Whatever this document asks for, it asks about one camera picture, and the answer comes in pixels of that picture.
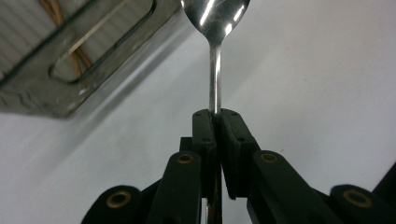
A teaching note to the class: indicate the metal spoon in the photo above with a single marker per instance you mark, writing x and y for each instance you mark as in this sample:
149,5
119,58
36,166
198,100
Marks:
214,18

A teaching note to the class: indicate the clear grey plastic bin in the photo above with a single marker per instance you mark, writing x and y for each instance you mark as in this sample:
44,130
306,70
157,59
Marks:
37,81

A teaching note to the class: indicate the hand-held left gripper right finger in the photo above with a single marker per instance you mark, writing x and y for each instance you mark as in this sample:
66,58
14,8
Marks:
236,149

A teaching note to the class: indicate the brown wooden chopstick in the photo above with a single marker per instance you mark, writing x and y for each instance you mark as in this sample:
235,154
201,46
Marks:
46,9
59,9

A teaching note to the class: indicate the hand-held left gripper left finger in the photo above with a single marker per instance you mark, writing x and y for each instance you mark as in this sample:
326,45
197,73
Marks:
204,149

